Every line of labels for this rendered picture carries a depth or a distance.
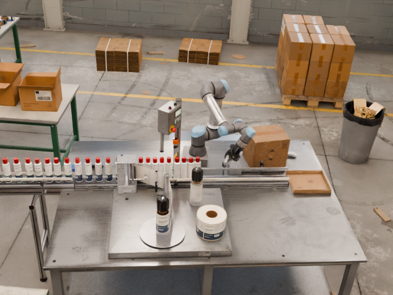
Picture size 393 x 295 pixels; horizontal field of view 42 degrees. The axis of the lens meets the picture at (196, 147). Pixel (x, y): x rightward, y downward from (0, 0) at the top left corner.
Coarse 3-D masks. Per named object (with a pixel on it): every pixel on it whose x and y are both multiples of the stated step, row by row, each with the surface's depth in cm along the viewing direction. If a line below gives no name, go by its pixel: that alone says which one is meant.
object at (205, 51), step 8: (184, 40) 831; (192, 40) 833; (200, 40) 833; (208, 40) 835; (216, 40) 835; (184, 48) 804; (192, 48) 806; (200, 48) 807; (208, 48) 809; (216, 48) 811; (184, 56) 803; (192, 56) 802; (200, 56) 800; (208, 56) 797; (216, 56) 797; (216, 64) 804
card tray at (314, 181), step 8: (288, 176) 418; (296, 176) 419; (304, 176) 419; (312, 176) 420; (320, 176) 420; (296, 184) 409; (304, 184) 410; (312, 184) 410; (320, 184) 411; (328, 184) 407; (296, 192) 399; (304, 192) 400; (312, 192) 400; (320, 192) 401; (328, 192) 402
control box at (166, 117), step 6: (168, 102) 379; (162, 108) 371; (174, 108) 372; (162, 114) 370; (168, 114) 367; (174, 114) 373; (180, 114) 381; (162, 120) 373; (168, 120) 370; (180, 120) 384; (162, 126) 375; (168, 126) 373; (174, 126) 379; (162, 132) 378; (168, 132) 375
